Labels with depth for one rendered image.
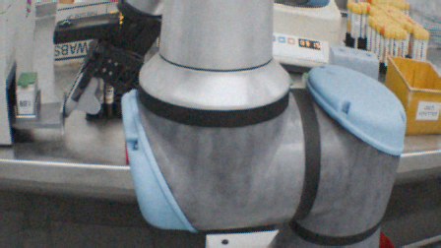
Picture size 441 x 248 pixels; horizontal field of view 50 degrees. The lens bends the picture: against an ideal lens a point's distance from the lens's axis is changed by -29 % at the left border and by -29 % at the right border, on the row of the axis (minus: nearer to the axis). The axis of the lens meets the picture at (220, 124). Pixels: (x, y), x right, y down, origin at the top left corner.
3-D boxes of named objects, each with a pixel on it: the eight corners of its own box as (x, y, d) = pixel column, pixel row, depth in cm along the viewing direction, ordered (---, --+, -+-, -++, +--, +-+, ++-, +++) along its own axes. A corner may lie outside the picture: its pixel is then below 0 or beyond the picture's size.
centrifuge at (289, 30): (220, 67, 110) (224, 7, 104) (223, 10, 135) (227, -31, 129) (347, 83, 111) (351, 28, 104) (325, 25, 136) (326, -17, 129)
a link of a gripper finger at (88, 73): (77, 107, 82) (103, 58, 79) (69, 103, 82) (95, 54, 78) (79, 92, 86) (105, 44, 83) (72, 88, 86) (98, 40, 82)
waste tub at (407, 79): (401, 136, 96) (409, 89, 90) (381, 98, 107) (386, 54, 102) (443, 134, 98) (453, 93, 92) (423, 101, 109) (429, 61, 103)
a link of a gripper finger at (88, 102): (87, 140, 87) (112, 91, 83) (59, 123, 85) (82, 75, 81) (88, 128, 90) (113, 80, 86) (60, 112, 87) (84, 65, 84)
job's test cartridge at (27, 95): (18, 120, 84) (16, 88, 81) (22, 106, 88) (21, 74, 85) (35, 120, 85) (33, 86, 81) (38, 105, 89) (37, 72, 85)
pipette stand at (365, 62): (331, 109, 101) (336, 57, 96) (323, 89, 107) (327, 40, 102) (375, 113, 102) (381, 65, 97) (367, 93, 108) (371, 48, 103)
